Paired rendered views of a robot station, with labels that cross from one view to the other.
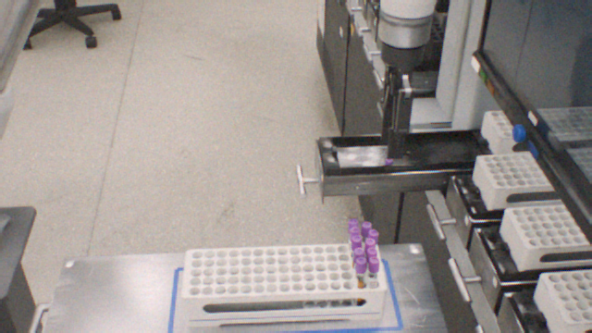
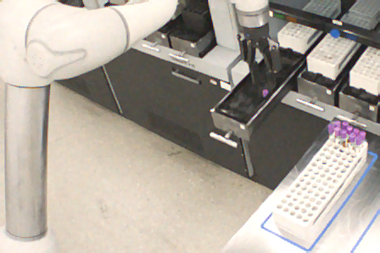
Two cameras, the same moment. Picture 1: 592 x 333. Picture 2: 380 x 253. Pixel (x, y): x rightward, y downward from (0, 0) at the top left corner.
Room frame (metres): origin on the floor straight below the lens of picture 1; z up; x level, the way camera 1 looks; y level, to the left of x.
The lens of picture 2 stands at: (0.25, 0.61, 1.84)
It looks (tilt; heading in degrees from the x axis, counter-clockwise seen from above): 44 degrees down; 319
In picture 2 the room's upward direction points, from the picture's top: 11 degrees counter-clockwise
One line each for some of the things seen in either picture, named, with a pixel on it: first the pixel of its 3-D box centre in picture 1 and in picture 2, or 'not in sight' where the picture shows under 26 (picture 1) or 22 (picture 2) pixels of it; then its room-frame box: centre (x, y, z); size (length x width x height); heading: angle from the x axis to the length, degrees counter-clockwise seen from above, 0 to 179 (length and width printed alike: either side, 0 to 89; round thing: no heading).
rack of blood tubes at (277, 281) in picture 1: (283, 283); (322, 182); (0.69, 0.01, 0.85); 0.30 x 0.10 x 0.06; 93
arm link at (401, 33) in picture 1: (404, 25); (253, 12); (1.05, -0.20, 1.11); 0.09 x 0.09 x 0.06
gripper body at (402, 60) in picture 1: (400, 63); (256, 33); (1.05, -0.20, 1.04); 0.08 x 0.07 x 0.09; 5
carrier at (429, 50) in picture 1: (429, 43); (194, 18); (1.51, -0.36, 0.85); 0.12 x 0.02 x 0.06; 5
